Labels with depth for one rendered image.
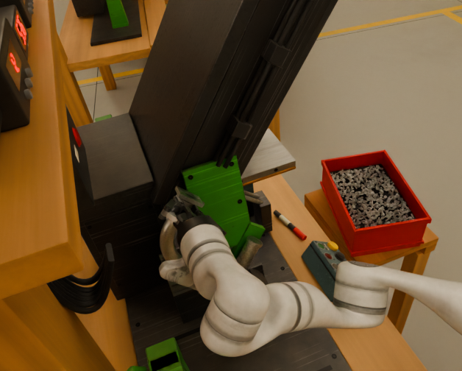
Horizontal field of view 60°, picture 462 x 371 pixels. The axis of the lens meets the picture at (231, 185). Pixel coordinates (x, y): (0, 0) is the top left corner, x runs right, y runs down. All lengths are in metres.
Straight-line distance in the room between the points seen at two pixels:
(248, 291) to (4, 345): 0.31
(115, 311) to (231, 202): 0.45
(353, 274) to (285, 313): 0.21
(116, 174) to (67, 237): 0.55
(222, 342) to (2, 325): 0.26
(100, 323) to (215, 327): 0.63
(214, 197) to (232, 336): 0.38
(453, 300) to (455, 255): 1.65
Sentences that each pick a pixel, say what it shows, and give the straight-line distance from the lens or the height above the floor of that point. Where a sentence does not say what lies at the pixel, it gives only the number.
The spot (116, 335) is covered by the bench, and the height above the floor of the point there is 0.88.
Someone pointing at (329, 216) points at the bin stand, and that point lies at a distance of 1.33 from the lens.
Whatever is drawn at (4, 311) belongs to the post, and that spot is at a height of 1.38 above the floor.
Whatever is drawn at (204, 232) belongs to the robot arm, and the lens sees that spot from 0.63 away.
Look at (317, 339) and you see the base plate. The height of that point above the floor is 0.90.
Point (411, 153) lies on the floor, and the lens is 2.94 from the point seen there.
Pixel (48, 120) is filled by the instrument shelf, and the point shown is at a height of 1.54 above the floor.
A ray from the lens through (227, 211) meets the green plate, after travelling 0.86.
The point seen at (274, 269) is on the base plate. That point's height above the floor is 0.90.
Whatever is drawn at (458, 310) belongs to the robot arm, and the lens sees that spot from 0.74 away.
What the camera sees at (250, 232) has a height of 1.09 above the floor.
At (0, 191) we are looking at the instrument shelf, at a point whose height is 1.54.
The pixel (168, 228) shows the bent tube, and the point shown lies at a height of 1.20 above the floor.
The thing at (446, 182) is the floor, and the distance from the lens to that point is 2.77.
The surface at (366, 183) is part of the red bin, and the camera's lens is 1.33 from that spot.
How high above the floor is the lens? 1.77
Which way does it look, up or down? 42 degrees down
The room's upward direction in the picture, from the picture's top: 9 degrees counter-clockwise
